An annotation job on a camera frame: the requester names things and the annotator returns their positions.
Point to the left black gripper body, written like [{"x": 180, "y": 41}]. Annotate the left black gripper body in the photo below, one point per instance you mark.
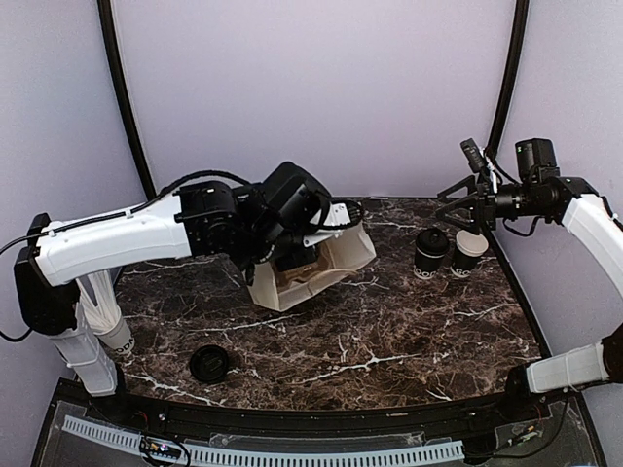
[{"x": 283, "y": 247}]

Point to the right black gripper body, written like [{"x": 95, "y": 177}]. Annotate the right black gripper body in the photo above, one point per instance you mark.
[{"x": 489, "y": 207}]

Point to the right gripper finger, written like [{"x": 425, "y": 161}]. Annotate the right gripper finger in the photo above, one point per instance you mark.
[
  {"x": 468, "y": 183},
  {"x": 460, "y": 213}
]

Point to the black paper coffee cup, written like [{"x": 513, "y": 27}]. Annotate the black paper coffee cup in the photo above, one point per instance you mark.
[{"x": 425, "y": 266}]

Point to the cream paper bag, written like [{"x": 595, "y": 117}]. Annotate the cream paper bag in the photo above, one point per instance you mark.
[{"x": 339, "y": 257}]

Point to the brown cardboard cup carrier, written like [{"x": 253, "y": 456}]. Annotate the brown cardboard cup carrier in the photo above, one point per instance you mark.
[{"x": 292, "y": 278}]

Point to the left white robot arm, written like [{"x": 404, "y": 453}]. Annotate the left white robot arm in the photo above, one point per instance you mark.
[{"x": 198, "y": 215}]

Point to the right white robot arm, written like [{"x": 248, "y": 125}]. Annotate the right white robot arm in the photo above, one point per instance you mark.
[{"x": 575, "y": 205}]

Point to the black plastic cup lid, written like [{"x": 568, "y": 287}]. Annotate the black plastic cup lid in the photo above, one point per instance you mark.
[{"x": 209, "y": 364}]

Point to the white cup with straws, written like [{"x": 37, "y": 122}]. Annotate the white cup with straws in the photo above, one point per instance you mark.
[{"x": 103, "y": 313}]

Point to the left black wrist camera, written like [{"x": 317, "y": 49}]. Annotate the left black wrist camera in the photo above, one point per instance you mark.
[{"x": 289, "y": 201}]

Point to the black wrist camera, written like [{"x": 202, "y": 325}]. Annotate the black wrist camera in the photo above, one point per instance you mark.
[
  {"x": 289, "y": 201},
  {"x": 536, "y": 160}
]

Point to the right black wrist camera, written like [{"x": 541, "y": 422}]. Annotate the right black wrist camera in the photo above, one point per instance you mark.
[{"x": 536, "y": 160}]

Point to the right black frame post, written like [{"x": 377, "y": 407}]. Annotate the right black frame post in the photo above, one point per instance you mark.
[{"x": 511, "y": 67}]

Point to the black frame post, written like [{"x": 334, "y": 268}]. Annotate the black frame post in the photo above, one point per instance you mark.
[
  {"x": 511, "y": 67},
  {"x": 118, "y": 78}
]

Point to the white slotted cable duct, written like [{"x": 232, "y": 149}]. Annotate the white slotted cable duct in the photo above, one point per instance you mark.
[{"x": 158, "y": 451}]

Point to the left black frame post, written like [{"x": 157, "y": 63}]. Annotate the left black frame post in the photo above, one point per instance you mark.
[{"x": 118, "y": 78}]

